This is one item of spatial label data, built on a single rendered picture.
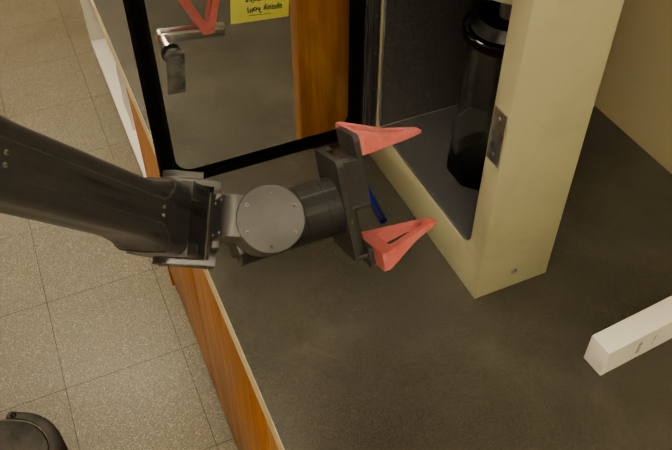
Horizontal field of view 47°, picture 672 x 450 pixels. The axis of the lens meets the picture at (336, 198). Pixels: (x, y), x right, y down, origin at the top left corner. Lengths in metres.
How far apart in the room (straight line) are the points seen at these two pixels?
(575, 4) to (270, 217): 0.35
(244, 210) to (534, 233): 0.46
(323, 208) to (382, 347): 0.30
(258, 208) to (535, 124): 0.34
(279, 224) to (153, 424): 1.44
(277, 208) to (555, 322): 0.49
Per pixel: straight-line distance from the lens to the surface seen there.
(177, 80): 0.98
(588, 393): 0.97
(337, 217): 0.72
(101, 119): 2.92
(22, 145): 0.47
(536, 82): 0.81
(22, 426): 1.84
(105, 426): 2.07
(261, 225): 0.63
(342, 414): 0.91
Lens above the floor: 1.73
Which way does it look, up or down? 44 degrees down
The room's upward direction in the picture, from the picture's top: straight up
